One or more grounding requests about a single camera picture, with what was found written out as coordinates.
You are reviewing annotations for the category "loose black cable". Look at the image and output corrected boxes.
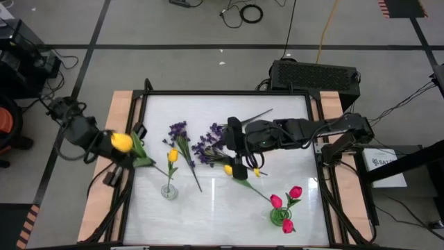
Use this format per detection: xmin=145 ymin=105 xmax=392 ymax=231
xmin=218 ymin=0 xmax=244 ymax=30

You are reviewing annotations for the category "long black cable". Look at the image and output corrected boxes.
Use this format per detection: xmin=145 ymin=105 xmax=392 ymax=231
xmin=279 ymin=0 xmax=298 ymax=60

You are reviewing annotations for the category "orange and black bin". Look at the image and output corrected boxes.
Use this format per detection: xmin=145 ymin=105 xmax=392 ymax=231
xmin=0 ymin=92 xmax=35 ymax=170

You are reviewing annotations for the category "black diagonal frame brace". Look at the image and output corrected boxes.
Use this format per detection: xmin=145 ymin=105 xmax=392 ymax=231
xmin=85 ymin=183 xmax=137 ymax=244
xmin=318 ymin=162 xmax=370 ymax=246

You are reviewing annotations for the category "yellow artificial tulip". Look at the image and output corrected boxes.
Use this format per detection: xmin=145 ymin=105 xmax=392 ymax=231
xmin=110 ymin=131 xmax=171 ymax=178
xmin=165 ymin=148 xmax=180 ymax=194
xmin=223 ymin=164 xmax=271 ymax=203

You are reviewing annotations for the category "black mat with striped edge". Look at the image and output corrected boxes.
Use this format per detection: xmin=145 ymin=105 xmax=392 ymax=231
xmin=0 ymin=203 xmax=42 ymax=250
xmin=376 ymin=0 xmax=429 ymax=19

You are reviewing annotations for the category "yellow cable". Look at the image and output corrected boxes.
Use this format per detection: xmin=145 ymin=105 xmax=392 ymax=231
xmin=314 ymin=0 xmax=340 ymax=65

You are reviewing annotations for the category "black cable bundle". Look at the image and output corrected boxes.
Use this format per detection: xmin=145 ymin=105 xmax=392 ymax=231
xmin=366 ymin=80 xmax=438 ymax=128

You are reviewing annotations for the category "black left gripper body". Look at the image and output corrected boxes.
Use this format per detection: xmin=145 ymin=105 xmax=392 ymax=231
xmin=95 ymin=131 xmax=135 ymax=167

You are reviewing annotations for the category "black power adapter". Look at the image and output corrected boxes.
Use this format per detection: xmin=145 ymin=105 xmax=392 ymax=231
xmin=427 ymin=217 xmax=444 ymax=231

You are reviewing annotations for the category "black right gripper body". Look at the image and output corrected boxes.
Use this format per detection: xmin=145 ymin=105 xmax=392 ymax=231
xmin=241 ymin=120 xmax=261 ymax=156

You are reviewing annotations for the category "light wooden board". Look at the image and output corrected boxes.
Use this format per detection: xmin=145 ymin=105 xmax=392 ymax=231
xmin=76 ymin=90 xmax=142 ymax=243
xmin=317 ymin=90 xmax=375 ymax=244

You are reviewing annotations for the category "black cable coil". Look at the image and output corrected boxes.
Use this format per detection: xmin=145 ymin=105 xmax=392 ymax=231
xmin=239 ymin=3 xmax=264 ymax=25

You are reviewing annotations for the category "clear glass vase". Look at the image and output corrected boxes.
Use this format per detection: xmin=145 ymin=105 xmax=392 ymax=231
xmin=160 ymin=183 xmax=179 ymax=201

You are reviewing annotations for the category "black equipment cart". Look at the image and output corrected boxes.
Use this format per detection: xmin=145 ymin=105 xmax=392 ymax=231
xmin=0 ymin=17 xmax=63 ymax=101

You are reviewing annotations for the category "black perforated computer case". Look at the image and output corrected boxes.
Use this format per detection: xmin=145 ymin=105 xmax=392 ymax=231
xmin=268 ymin=58 xmax=362 ymax=113

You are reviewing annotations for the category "pink artificial tulip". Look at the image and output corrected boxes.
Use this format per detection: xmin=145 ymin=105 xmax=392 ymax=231
xmin=281 ymin=218 xmax=297 ymax=235
xmin=269 ymin=194 xmax=284 ymax=213
xmin=284 ymin=185 xmax=304 ymax=210

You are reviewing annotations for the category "purple artificial flower bunch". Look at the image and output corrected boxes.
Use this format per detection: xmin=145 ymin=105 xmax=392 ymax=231
xmin=209 ymin=108 xmax=274 ymax=144
xmin=162 ymin=120 xmax=203 ymax=193
xmin=190 ymin=133 xmax=269 ymax=177

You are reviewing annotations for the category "black aluminium table frame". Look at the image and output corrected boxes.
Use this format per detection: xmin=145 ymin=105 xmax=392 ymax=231
xmin=117 ymin=89 xmax=336 ymax=248

